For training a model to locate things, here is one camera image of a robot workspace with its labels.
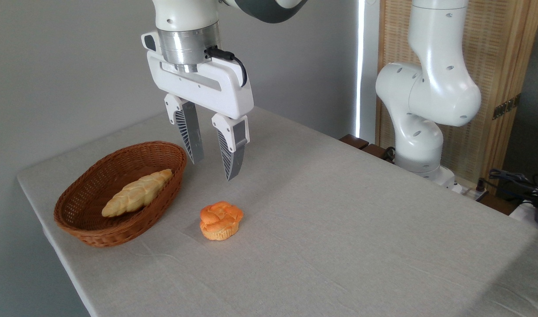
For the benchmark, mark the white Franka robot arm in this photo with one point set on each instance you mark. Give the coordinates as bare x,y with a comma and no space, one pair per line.
427,97

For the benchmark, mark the dark metal screen hinge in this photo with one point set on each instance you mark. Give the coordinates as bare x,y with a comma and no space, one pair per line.
506,106

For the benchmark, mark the long braided pale bread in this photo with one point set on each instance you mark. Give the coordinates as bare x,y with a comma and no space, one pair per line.
136,193

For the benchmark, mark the dark brown wooden block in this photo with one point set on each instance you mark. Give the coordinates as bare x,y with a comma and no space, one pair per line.
357,141

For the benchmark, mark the brown wicker basket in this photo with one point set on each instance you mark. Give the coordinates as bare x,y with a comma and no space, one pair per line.
119,233

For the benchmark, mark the round orange knotted bread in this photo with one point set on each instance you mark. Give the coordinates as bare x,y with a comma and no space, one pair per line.
220,220

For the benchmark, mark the grey tablecloth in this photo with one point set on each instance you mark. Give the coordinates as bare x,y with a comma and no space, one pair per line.
339,242

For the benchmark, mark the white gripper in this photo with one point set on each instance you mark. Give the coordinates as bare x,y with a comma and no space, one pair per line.
216,90

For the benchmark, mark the wooden folding screen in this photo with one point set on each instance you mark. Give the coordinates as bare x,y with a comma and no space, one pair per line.
493,66

